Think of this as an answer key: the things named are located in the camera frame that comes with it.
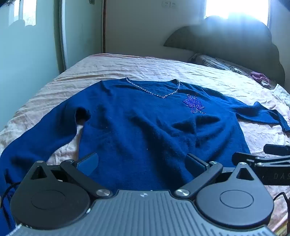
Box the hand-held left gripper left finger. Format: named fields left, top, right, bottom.
left=29, top=152, right=112, bottom=198

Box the small white cloth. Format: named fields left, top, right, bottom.
left=260, top=79, right=277, bottom=89

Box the pink bed sheet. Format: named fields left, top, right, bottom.
left=0, top=53, right=290, bottom=236

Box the glass wardrobe sliding door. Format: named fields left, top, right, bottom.
left=0, top=0, right=68, bottom=132

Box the blue beaded sweater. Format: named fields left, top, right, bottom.
left=0, top=77, right=290, bottom=236

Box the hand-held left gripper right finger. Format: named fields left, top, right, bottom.
left=174, top=153, right=255, bottom=198

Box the bright window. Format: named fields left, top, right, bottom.
left=204, top=0, right=271, bottom=26

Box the white crumpled cloth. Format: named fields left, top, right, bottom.
left=273, top=85, right=290, bottom=107

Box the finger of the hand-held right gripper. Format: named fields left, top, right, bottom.
left=263, top=144, right=290, bottom=156
left=231, top=152, right=290, bottom=169

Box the dark padded headboard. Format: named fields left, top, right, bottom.
left=163, top=16, right=286, bottom=87

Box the black cable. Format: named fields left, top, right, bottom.
left=273, top=192, right=290, bottom=225
left=0, top=182, right=22, bottom=209

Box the patterned pillow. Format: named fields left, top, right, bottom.
left=189, top=53, right=278, bottom=89

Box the purple cloth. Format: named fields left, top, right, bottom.
left=249, top=71, right=270, bottom=82

